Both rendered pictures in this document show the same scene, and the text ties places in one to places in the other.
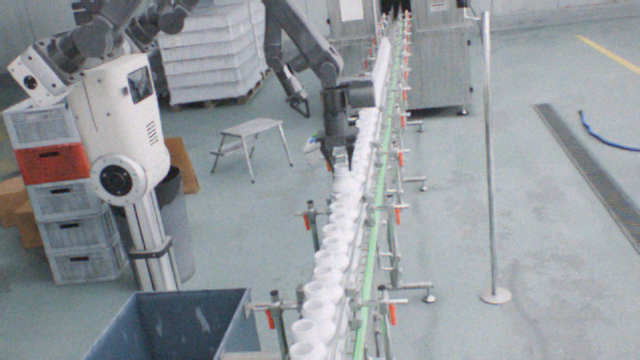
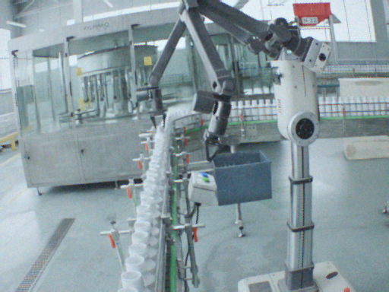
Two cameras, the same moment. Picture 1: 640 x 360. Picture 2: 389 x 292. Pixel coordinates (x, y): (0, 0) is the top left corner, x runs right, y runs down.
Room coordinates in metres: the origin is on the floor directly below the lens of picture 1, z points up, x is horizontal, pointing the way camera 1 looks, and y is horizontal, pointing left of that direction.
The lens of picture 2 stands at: (3.34, -0.27, 1.49)
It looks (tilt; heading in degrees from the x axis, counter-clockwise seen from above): 12 degrees down; 169
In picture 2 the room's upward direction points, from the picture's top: 6 degrees counter-clockwise
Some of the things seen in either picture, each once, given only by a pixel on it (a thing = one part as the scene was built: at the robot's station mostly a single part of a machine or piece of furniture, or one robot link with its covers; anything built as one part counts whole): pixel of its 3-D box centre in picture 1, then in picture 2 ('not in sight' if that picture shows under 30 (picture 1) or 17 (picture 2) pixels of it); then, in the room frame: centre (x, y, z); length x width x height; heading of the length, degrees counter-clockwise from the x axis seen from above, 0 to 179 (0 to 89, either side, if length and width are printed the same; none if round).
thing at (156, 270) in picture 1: (164, 300); (300, 214); (1.75, 0.56, 0.74); 0.11 x 0.11 x 0.40; 80
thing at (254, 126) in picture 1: (247, 147); not in sight; (5.22, 0.63, 0.21); 0.61 x 0.47 x 0.41; 43
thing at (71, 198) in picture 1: (81, 182); not in sight; (3.73, 1.51, 0.55); 0.61 x 0.41 x 0.22; 177
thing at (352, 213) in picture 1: (347, 227); not in sight; (1.36, -0.04, 1.08); 0.06 x 0.06 x 0.17
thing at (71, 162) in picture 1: (72, 148); not in sight; (3.74, 1.52, 0.78); 0.61 x 0.41 x 0.22; 176
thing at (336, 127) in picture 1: (336, 124); (157, 106); (1.41, -0.04, 1.32); 0.10 x 0.07 x 0.07; 80
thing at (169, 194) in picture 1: (154, 228); not in sight; (3.38, 1.03, 0.32); 0.45 x 0.45 x 0.64
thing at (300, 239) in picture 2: not in sight; (299, 255); (1.75, 0.56, 0.49); 0.13 x 0.13 x 0.40; 80
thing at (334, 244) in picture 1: (336, 276); not in sight; (1.12, 0.00, 1.08); 0.06 x 0.06 x 0.17
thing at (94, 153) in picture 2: not in sight; (118, 96); (-2.99, -0.16, 1.18); 2.88 x 2.73 x 2.35; 80
